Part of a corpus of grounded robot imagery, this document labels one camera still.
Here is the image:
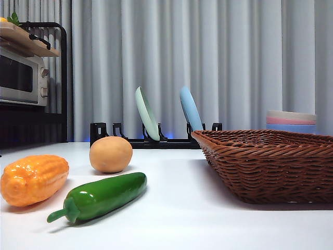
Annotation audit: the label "silver toaster oven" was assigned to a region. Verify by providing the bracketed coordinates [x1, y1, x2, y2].
[0, 46, 50, 107]

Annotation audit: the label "brown wicker basket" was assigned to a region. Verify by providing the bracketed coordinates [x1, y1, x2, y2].
[191, 129, 333, 205]

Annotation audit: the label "pale green plate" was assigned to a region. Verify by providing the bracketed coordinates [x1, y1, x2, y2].
[134, 86, 160, 142]

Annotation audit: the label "grey pleated curtain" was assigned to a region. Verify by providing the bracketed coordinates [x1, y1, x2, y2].
[0, 0, 333, 143]

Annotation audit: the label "green toy leaves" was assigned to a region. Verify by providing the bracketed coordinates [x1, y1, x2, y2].
[7, 12, 23, 27]

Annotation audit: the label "tan toy potato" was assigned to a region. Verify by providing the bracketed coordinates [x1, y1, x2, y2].
[89, 135, 133, 174]

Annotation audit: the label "beige bowl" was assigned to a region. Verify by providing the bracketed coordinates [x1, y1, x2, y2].
[265, 109, 317, 125]

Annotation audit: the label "wooden board with black handle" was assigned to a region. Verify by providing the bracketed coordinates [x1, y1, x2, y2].
[0, 21, 62, 57]

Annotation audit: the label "black plate rack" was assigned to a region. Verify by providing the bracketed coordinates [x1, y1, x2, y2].
[89, 121, 223, 150]

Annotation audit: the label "pale blue plate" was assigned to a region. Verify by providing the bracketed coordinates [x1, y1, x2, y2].
[180, 86, 204, 132]

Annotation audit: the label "orange toy corn cob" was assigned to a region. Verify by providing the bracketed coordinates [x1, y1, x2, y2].
[1, 155, 70, 208]

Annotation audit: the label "pink bowl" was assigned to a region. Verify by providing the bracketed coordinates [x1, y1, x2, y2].
[265, 116, 317, 126]

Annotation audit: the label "black metal shelf frame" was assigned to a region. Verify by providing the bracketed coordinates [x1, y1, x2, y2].
[0, 22, 69, 157]

